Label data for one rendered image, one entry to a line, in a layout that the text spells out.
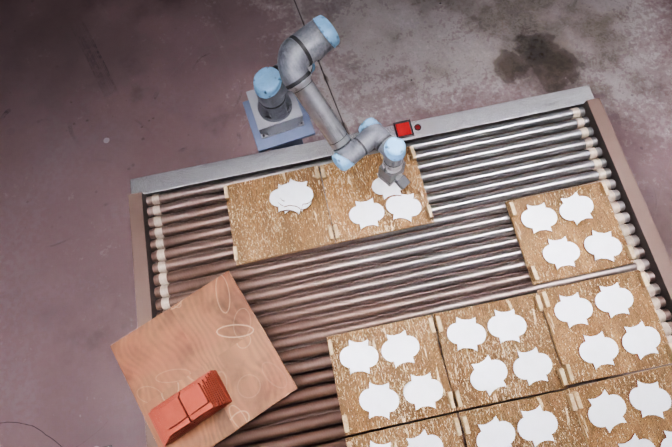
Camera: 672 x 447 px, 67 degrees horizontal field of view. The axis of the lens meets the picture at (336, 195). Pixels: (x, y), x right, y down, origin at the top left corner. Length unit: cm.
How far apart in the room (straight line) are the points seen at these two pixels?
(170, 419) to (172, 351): 34
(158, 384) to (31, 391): 151
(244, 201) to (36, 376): 176
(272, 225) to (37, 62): 253
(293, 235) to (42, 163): 212
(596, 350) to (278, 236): 128
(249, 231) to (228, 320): 38
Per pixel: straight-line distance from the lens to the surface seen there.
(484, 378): 206
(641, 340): 227
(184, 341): 201
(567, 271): 221
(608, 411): 220
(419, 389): 202
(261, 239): 211
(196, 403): 173
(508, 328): 209
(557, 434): 214
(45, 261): 354
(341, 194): 213
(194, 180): 229
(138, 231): 226
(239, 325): 196
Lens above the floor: 295
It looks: 71 degrees down
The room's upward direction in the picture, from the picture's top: 6 degrees counter-clockwise
